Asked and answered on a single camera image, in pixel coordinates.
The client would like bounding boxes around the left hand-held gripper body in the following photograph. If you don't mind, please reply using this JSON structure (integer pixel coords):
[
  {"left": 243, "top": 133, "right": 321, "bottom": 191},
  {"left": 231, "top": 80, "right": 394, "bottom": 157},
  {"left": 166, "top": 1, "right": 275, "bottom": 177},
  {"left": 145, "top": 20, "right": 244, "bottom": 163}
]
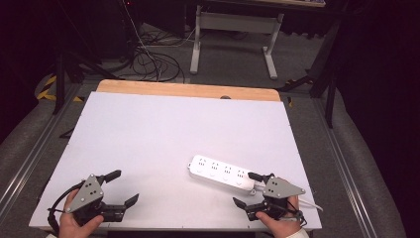
[{"left": 64, "top": 174, "right": 129, "bottom": 226}]

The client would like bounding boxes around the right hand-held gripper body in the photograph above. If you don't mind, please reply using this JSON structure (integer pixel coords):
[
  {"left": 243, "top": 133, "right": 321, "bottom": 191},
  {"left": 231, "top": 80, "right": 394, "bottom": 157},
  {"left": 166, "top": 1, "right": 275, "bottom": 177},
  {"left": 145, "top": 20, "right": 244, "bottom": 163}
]
[{"left": 245, "top": 173, "right": 307, "bottom": 222}]

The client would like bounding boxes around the white power strip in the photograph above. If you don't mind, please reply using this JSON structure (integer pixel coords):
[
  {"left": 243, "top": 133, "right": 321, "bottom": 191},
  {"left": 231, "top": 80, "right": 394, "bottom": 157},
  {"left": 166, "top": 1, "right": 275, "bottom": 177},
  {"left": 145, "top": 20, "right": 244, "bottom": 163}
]
[{"left": 186, "top": 154, "right": 258, "bottom": 196}]

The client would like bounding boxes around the person's left hand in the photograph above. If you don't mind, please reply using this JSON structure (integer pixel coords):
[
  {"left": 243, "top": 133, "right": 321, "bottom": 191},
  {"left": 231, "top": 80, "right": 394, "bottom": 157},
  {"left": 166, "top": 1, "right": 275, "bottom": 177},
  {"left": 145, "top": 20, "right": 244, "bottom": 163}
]
[{"left": 57, "top": 188, "right": 105, "bottom": 238}]

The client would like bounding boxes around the person's right hand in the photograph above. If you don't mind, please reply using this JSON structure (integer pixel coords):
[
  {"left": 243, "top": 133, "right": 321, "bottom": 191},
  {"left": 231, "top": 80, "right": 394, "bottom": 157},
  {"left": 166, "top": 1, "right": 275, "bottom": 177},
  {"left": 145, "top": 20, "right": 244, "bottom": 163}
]
[{"left": 255, "top": 194, "right": 303, "bottom": 238}]

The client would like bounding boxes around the white board table cover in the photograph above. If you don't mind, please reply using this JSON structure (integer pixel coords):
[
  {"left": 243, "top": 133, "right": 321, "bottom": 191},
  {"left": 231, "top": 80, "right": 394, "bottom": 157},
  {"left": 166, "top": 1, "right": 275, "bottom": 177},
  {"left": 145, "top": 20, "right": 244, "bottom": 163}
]
[{"left": 28, "top": 90, "right": 323, "bottom": 232}]

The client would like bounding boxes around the black tripod stand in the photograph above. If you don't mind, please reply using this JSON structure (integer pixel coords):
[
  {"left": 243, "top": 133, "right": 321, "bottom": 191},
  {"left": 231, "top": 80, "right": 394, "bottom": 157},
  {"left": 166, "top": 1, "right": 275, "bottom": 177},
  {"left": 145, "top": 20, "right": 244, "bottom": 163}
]
[{"left": 49, "top": 49, "right": 124, "bottom": 116}]

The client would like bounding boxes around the yellow black floor tape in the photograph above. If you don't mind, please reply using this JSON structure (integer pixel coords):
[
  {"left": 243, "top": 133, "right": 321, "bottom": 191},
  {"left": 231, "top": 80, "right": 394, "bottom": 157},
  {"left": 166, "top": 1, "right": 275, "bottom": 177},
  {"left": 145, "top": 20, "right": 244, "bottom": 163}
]
[{"left": 35, "top": 74, "right": 85, "bottom": 103}]

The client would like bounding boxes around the black metal stand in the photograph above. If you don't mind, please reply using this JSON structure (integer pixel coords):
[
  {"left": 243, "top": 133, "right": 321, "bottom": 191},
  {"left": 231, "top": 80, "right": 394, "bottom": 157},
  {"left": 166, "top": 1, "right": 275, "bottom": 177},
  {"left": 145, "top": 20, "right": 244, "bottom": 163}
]
[{"left": 277, "top": 19, "right": 342, "bottom": 130}]

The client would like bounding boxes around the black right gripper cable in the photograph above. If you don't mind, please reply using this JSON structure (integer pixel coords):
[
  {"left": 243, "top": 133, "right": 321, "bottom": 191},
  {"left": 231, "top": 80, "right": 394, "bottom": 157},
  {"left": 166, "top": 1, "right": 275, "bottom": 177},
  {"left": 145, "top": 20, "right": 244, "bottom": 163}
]
[{"left": 282, "top": 199, "right": 309, "bottom": 228}]

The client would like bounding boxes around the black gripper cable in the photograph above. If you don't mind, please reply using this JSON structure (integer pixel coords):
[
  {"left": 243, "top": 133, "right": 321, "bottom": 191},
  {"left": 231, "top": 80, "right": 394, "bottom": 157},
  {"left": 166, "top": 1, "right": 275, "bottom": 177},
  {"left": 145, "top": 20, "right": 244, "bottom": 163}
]
[
  {"left": 282, "top": 199, "right": 309, "bottom": 228},
  {"left": 47, "top": 183, "right": 84, "bottom": 234}
]

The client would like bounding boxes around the white power strip cable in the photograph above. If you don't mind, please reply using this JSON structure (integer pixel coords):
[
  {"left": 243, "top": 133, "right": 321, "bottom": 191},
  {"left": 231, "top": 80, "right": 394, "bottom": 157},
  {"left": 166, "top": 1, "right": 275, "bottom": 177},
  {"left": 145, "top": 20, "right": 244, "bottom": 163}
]
[{"left": 253, "top": 184, "right": 325, "bottom": 212}]

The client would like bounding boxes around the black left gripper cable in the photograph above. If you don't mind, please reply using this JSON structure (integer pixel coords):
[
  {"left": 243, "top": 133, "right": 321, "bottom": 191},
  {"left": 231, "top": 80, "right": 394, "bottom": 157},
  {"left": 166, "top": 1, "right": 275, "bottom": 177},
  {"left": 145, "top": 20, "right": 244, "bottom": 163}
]
[{"left": 47, "top": 183, "right": 84, "bottom": 234}]

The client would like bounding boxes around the aluminium floor rail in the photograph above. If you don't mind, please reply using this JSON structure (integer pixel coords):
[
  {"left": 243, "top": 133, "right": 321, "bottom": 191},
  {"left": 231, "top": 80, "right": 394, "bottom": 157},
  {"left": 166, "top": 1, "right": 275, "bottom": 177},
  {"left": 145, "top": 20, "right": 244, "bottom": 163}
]
[
  {"left": 0, "top": 82, "right": 83, "bottom": 212},
  {"left": 313, "top": 98, "right": 372, "bottom": 238}
]

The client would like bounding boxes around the tangle of black floor cables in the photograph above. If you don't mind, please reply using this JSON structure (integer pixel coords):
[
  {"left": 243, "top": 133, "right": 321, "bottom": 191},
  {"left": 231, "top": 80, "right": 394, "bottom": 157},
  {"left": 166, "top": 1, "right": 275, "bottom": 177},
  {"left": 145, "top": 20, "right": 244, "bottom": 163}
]
[{"left": 130, "top": 29, "right": 196, "bottom": 83}]

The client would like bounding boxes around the white metal desk frame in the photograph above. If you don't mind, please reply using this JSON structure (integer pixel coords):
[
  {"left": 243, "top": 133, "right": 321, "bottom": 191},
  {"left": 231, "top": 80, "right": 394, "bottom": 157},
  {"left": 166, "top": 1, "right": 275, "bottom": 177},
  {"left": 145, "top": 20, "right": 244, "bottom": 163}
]
[{"left": 189, "top": 4, "right": 285, "bottom": 81}]

